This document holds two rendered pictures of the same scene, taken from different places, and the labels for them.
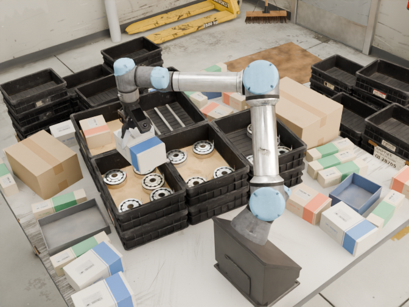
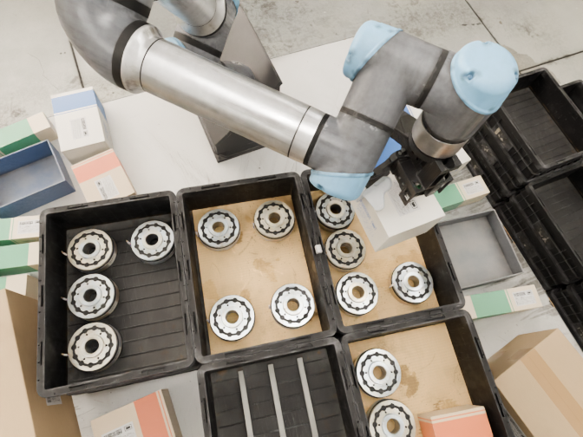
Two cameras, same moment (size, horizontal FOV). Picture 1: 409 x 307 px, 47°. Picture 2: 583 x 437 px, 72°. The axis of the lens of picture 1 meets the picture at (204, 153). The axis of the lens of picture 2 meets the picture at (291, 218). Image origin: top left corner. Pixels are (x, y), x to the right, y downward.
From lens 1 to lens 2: 1.96 m
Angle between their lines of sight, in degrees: 73
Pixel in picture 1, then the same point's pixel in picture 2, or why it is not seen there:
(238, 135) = (140, 352)
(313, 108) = not seen: outside the picture
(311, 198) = (98, 176)
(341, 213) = (78, 131)
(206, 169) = (242, 265)
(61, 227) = (480, 264)
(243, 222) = (240, 68)
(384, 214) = (17, 126)
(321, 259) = (145, 114)
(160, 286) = not seen: hidden behind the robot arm
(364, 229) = (68, 100)
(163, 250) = not seen: hidden behind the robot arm
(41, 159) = (562, 381)
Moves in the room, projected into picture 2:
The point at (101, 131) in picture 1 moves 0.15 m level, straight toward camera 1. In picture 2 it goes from (448, 422) to (435, 346)
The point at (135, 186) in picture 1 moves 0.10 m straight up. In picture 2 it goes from (374, 262) to (385, 250)
